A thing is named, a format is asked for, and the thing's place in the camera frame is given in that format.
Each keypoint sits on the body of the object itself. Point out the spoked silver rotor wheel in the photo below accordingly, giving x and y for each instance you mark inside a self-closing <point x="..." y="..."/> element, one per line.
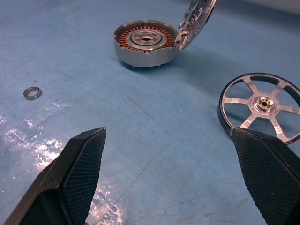
<point x="263" y="104"/>

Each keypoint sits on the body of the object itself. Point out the round silver motor cover plate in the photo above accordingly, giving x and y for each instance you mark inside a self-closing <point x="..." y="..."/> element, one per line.
<point x="199" y="21"/>

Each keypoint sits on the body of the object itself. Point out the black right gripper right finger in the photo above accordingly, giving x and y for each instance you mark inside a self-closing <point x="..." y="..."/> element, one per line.
<point x="267" y="173"/>

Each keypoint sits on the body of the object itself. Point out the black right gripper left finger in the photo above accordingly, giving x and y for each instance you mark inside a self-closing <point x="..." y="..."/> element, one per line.
<point x="77" y="168"/>

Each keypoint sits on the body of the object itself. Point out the silver motor stator housing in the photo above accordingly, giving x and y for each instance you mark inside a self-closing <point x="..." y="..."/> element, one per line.
<point x="140" y="58"/>

